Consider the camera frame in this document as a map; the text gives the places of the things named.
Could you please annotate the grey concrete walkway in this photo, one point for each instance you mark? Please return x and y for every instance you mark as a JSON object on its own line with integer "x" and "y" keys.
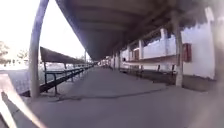
{"x": 110, "y": 100}

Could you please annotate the dark canopy roof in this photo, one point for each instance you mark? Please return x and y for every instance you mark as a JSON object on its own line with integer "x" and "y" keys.
{"x": 110, "y": 26}

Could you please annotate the dark metal railing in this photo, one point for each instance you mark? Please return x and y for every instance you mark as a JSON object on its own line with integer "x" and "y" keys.
{"x": 63, "y": 75}

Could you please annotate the dark slanted shelter roof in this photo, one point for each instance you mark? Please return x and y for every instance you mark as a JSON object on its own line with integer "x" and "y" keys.
{"x": 56, "y": 56}

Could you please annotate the grey canopy column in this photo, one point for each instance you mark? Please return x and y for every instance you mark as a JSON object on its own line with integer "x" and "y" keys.
{"x": 178, "y": 50}

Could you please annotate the grey bent pole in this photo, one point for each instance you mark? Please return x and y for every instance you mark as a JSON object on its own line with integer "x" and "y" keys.
{"x": 34, "y": 60}

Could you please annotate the white walled building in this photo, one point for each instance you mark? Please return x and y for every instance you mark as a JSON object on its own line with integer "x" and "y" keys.
{"x": 200, "y": 53}

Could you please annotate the distant trees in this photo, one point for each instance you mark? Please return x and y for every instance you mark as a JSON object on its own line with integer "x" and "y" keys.
{"x": 3, "y": 50}

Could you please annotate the long wall bench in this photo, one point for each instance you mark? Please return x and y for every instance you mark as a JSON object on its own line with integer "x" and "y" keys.
{"x": 150, "y": 62}

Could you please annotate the red wall box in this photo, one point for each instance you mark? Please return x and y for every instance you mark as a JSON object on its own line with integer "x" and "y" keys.
{"x": 186, "y": 52}

